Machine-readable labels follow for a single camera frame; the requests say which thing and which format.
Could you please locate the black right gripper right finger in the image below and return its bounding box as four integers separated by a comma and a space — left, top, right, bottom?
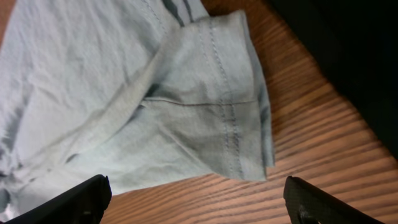
284, 176, 382, 224

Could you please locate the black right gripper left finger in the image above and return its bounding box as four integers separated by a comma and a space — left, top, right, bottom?
6, 175, 112, 224

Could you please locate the light blue t-shirt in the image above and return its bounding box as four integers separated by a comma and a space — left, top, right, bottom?
1, 0, 274, 221

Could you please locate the black cloth pile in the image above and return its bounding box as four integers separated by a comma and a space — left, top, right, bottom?
270, 0, 397, 157

